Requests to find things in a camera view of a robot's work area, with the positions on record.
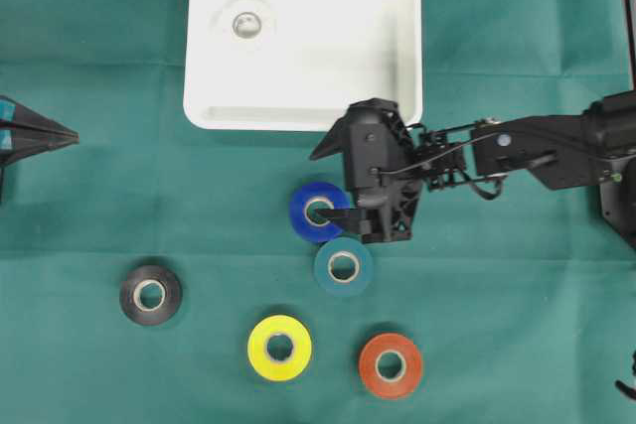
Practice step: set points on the green table cloth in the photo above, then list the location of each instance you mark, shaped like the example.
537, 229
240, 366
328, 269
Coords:
523, 308

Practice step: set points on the green tape roll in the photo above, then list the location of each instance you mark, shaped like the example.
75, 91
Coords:
364, 267

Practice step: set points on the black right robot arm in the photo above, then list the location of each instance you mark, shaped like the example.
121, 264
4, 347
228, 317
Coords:
595, 148

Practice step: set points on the blue tape roll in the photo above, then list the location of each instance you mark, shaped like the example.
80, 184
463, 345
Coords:
300, 204

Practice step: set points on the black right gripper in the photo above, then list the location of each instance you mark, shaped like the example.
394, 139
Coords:
375, 146

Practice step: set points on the black tape roll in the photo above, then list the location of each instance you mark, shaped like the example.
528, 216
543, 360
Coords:
130, 295

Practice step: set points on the white tape roll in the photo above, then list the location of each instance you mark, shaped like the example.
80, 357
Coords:
246, 25

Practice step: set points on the yellow tape roll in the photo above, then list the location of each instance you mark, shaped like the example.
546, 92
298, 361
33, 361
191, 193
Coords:
267, 366

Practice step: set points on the red tape roll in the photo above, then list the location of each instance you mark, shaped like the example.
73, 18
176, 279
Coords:
411, 361

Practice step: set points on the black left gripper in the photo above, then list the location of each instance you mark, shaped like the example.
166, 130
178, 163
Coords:
15, 148

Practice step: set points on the white plastic case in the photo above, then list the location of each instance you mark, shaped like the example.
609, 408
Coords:
326, 55

